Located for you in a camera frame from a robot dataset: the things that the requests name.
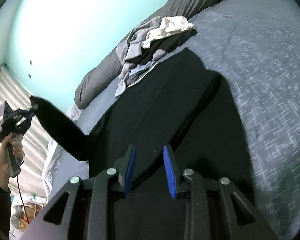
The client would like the blue-grey bed blanket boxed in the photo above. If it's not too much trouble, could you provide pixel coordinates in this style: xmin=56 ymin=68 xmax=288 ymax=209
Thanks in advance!
xmin=44 ymin=0 xmax=300 ymax=240

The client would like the black sweater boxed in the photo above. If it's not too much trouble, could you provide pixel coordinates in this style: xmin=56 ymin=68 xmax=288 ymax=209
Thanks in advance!
xmin=30 ymin=47 xmax=255 ymax=240

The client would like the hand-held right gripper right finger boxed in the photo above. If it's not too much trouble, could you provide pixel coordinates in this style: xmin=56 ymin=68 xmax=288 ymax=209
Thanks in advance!
xmin=163 ymin=145 xmax=278 ymax=240

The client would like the white bed sheet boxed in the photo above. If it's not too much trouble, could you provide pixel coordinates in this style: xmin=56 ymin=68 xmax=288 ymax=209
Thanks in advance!
xmin=42 ymin=102 xmax=84 ymax=200

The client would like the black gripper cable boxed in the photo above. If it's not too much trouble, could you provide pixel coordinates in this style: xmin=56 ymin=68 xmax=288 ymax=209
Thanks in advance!
xmin=15 ymin=159 xmax=30 ymax=228

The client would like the person's left hand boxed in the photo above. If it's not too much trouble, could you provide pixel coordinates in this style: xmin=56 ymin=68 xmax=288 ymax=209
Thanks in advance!
xmin=0 ymin=133 xmax=24 ymax=188

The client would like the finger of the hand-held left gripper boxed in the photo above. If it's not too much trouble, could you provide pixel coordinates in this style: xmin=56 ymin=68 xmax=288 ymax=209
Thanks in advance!
xmin=25 ymin=104 xmax=39 ymax=121

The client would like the floor clutter pile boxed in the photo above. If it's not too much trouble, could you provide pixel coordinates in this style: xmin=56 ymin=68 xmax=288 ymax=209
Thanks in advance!
xmin=10 ymin=195 xmax=47 ymax=230

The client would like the blue striped garment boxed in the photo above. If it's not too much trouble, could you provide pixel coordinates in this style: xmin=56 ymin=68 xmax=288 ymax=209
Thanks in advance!
xmin=126 ymin=61 xmax=158 ymax=88

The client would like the grey garment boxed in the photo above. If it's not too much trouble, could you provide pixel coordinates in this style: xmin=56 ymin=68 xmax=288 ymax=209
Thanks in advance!
xmin=114 ymin=16 xmax=170 ymax=98

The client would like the black garment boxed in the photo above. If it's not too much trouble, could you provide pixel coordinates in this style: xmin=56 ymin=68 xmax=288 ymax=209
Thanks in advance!
xmin=137 ymin=29 xmax=198 ymax=64

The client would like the person's left forearm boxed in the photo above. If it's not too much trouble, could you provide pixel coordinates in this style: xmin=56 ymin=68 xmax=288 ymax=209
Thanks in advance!
xmin=0 ymin=174 xmax=12 ymax=240

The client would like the white garment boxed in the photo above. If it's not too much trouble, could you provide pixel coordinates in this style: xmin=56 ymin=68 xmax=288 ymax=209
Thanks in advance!
xmin=141 ymin=16 xmax=197 ymax=49

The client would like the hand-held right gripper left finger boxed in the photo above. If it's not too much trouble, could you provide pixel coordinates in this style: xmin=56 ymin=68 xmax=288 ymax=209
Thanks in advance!
xmin=20 ymin=144 xmax=136 ymax=240

